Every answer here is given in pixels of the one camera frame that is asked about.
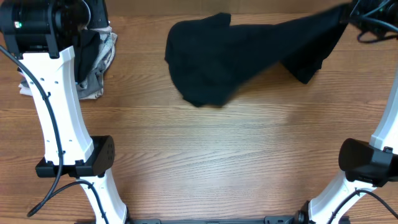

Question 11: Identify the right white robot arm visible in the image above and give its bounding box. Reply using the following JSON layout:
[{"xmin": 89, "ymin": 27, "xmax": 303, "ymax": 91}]
[{"xmin": 287, "ymin": 1, "xmax": 397, "ymax": 224}]

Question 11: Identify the folded black shirt with logo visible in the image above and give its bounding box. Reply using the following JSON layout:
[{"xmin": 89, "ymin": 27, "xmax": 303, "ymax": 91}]
[{"xmin": 73, "ymin": 30, "xmax": 101, "ymax": 83}]

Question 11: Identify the folded grey garment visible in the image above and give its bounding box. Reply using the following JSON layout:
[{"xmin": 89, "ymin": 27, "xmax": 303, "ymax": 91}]
[{"xmin": 76, "ymin": 32, "xmax": 118, "ymax": 94}]

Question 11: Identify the folded white garment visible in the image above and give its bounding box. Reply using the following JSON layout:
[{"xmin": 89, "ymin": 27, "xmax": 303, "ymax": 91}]
[{"xmin": 18, "ymin": 26, "xmax": 118, "ymax": 100}]

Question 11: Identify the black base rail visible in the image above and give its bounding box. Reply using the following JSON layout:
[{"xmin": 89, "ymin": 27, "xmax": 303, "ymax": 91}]
[{"xmin": 127, "ymin": 215, "xmax": 294, "ymax": 224}]

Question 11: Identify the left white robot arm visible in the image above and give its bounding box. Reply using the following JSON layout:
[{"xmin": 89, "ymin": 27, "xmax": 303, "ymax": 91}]
[{"xmin": 1, "ymin": 1, "xmax": 131, "ymax": 223}]

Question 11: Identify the black t-shirt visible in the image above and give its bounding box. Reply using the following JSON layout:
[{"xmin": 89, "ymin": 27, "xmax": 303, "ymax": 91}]
[{"xmin": 165, "ymin": 4, "xmax": 348, "ymax": 107}]

